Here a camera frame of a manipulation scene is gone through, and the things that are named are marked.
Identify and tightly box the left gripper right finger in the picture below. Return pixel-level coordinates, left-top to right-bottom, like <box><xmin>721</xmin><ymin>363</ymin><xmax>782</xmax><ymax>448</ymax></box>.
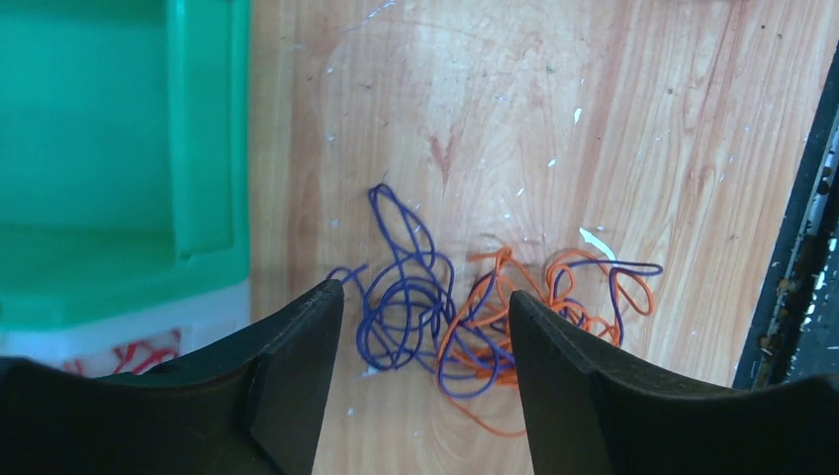
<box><xmin>510</xmin><ymin>291</ymin><xmax>838</xmax><ymax>474</ymax></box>

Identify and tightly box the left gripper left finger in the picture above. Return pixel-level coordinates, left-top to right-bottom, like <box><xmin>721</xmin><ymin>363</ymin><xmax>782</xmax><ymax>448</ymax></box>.
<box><xmin>1</xmin><ymin>280</ymin><xmax>344</xmax><ymax>474</ymax></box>

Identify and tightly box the red wire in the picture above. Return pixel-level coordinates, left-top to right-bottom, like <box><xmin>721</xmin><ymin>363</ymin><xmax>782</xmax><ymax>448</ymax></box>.
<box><xmin>61</xmin><ymin>329</ymin><xmax>183</xmax><ymax>378</ymax></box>

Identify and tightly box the purple wire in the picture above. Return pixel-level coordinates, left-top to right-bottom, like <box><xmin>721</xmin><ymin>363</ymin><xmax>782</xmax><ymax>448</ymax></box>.
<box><xmin>326</xmin><ymin>183</ymin><xmax>665</xmax><ymax>400</ymax></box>

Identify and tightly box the white plastic bin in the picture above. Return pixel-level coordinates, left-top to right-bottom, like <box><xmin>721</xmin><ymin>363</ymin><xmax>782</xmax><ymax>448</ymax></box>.
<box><xmin>1</xmin><ymin>280</ymin><xmax>250</xmax><ymax>377</ymax></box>

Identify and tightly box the green plastic bin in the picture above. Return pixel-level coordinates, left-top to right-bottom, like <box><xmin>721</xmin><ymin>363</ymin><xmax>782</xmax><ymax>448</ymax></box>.
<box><xmin>1</xmin><ymin>1</ymin><xmax>250</xmax><ymax>332</ymax></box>

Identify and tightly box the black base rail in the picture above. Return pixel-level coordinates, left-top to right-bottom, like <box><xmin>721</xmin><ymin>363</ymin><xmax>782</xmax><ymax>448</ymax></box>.
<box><xmin>732</xmin><ymin>61</ymin><xmax>838</xmax><ymax>389</ymax></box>

